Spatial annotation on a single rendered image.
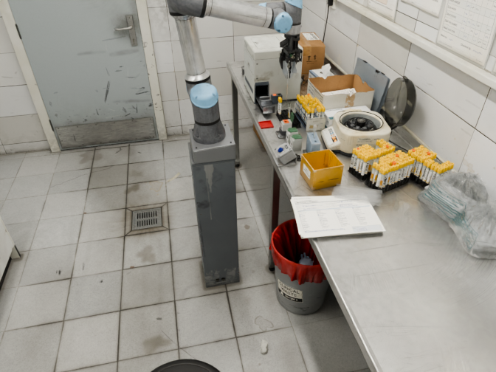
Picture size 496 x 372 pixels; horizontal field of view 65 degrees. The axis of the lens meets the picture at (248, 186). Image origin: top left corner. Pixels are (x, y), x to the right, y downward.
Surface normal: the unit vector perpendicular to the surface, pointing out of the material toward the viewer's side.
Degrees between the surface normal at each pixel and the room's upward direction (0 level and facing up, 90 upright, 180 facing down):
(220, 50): 90
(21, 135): 90
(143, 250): 0
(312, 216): 0
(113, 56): 90
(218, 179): 90
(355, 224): 1
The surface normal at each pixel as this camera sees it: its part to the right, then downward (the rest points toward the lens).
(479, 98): -0.98, 0.14
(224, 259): 0.21, 0.59
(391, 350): -0.01, -0.80
